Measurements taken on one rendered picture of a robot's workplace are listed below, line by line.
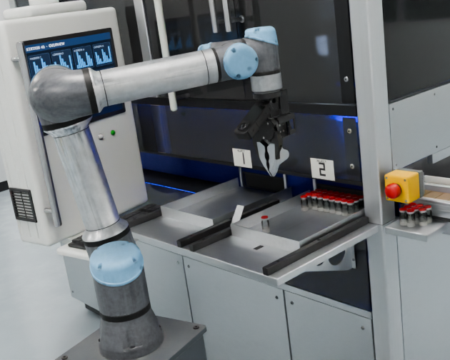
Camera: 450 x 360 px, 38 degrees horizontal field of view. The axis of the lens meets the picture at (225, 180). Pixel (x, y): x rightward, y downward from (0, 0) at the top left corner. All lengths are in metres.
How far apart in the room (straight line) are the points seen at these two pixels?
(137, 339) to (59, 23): 1.18
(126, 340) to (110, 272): 0.16
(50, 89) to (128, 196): 1.16
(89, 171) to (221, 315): 1.16
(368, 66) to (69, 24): 1.06
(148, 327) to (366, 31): 0.90
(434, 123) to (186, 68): 0.86
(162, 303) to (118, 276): 1.41
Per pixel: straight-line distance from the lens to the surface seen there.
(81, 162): 1.50
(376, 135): 1.73
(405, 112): 1.84
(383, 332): 1.96
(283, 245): 1.69
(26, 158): 2.19
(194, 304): 2.63
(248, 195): 2.17
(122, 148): 2.43
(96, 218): 1.54
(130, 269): 1.43
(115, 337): 1.49
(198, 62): 1.38
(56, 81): 1.37
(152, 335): 1.50
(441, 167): 2.39
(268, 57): 1.55
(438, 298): 2.15
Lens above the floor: 1.53
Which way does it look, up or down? 16 degrees down
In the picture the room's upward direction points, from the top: 8 degrees counter-clockwise
